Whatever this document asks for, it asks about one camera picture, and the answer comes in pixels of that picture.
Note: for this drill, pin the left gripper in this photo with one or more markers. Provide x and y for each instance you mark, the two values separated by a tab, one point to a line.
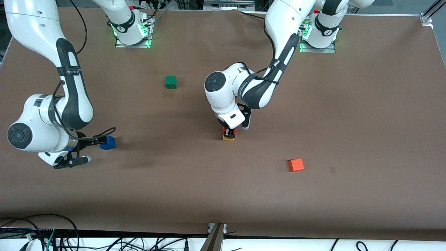
223	124

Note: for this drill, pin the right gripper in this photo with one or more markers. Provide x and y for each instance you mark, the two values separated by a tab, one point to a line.
84	142

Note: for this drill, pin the red cube block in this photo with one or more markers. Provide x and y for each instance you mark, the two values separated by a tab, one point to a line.
235	132

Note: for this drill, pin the blue cube block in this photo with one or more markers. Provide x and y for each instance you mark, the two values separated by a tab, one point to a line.
108	144

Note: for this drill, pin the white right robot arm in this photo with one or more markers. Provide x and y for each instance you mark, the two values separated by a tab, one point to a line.
69	104

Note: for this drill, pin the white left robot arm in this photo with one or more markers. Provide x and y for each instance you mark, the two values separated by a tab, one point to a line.
223	94

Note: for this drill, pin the yellow cube block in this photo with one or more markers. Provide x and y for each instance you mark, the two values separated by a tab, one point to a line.
228	138

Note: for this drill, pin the brown paper table cover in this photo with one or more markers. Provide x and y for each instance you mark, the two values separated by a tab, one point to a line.
139	191

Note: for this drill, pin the green cube block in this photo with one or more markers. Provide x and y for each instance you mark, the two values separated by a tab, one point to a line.
170	82

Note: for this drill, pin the orange cube block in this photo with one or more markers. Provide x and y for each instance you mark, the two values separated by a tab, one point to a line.
296	165

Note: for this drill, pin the metal rack unit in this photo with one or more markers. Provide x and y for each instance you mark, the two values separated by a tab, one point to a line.
226	4

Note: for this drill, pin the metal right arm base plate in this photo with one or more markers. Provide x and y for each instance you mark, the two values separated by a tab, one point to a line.
134	46

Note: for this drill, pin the grey metal post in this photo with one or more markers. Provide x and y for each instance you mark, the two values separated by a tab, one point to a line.
216	240

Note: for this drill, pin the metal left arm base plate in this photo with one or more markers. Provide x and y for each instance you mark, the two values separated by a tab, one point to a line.
317	51

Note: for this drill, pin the aluminium frame corner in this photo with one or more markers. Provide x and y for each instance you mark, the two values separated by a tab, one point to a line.
427	17

